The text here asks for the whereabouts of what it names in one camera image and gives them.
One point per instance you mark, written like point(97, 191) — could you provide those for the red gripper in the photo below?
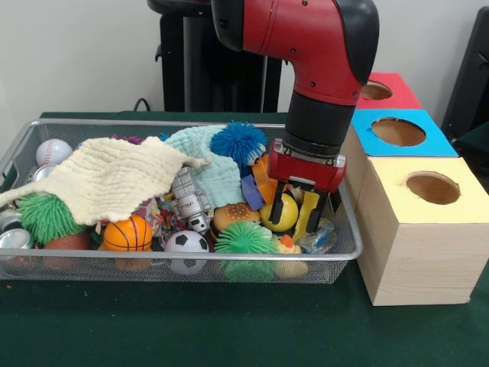
point(305, 172)

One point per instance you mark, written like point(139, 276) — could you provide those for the yellow block toy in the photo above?
point(310, 200)

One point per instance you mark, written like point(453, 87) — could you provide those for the cream knitted cloth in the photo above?
point(114, 176)

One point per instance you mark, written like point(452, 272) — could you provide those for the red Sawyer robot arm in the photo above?
point(321, 46)

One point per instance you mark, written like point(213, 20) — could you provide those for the wooden box with three holes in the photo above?
point(420, 260)

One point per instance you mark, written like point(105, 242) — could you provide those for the shallow mesh bin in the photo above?
point(95, 267)

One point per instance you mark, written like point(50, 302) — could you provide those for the yellow ball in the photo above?
point(288, 214)

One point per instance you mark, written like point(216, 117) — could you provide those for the green spiky ball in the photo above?
point(46, 218)
point(244, 239)

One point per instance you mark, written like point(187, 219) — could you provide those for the light blue knitted cloth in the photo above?
point(221, 179)

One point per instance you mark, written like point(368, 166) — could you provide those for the blue spiky ball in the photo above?
point(237, 141)

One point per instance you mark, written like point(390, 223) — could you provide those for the small soccer ball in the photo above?
point(187, 242)

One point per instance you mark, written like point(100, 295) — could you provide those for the small orange basketball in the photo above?
point(128, 233)

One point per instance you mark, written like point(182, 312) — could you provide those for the dark green side tablecloth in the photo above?
point(475, 143)

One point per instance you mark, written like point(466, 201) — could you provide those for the white baseball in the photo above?
point(53, 151)

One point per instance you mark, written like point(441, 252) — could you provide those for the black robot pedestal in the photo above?
point(214, 76)

